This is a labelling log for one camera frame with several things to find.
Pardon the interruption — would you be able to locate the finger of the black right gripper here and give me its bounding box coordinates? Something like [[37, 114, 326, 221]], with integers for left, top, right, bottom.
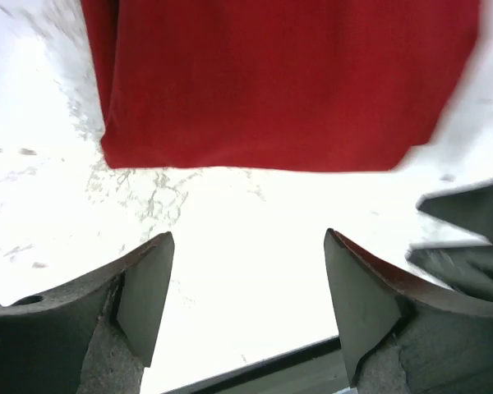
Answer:
[[407, 244, 493, 302], [417, 178, 493, 243]]

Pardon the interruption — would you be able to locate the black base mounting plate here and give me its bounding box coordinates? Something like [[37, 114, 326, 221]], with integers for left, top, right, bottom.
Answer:
[[171, 337, 349, 394]]

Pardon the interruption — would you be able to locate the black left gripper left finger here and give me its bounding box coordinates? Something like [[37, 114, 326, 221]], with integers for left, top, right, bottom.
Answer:
[[0, 232, 175, 394]]

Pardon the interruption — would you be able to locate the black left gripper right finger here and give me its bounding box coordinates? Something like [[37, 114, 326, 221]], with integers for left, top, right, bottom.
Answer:
[[324, 230, 493, 393]]

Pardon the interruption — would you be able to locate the dark red t shirt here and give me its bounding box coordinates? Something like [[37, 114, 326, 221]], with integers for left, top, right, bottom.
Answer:
[[81, 1, 481, 172]]

